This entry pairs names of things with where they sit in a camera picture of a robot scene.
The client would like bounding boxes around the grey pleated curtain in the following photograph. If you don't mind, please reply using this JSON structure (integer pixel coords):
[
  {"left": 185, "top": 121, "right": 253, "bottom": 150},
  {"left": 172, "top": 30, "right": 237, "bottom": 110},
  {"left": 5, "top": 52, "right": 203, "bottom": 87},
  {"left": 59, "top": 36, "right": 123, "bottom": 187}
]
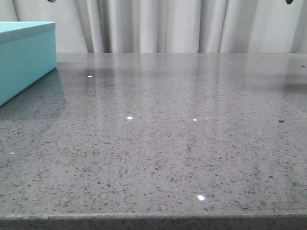
[{"left": 0, "top": 0, "right": 307, "bottom": 53}]

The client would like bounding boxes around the light blue box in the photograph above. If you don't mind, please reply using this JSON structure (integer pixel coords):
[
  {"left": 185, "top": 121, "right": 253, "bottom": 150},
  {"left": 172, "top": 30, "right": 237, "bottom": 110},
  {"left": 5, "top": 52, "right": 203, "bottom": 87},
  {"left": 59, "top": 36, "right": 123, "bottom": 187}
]
[{"left": 0, "top": 22, "right": 57, "bottom": 104}]

